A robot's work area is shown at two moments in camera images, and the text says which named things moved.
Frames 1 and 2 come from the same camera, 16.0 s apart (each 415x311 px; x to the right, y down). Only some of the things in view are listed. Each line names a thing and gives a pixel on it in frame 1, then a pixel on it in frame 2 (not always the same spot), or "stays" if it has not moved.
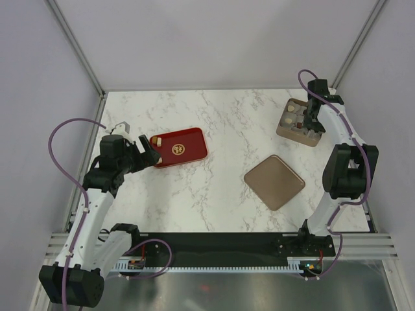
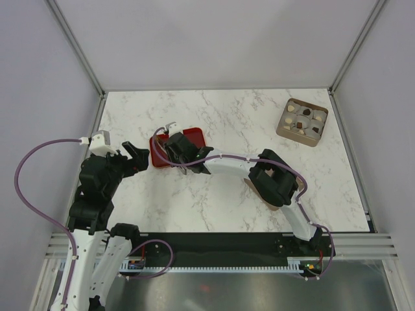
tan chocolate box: x=291 y=124 stays
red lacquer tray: x=179 y=147 stays
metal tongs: x=311 y=134 → x=172 y=156
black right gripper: x=310 y=125 → x=170 y=155
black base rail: x=232 y=246 stays
